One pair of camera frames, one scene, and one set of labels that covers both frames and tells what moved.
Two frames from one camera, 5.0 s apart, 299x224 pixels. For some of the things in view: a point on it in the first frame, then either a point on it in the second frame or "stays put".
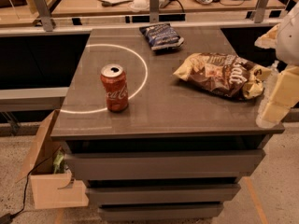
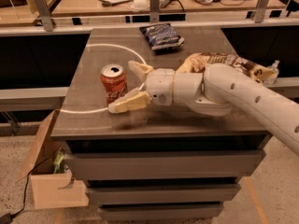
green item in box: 59,158 stays put
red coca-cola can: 114,79 stays put
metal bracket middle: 154,6 stays put
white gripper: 289,39 to 160,85
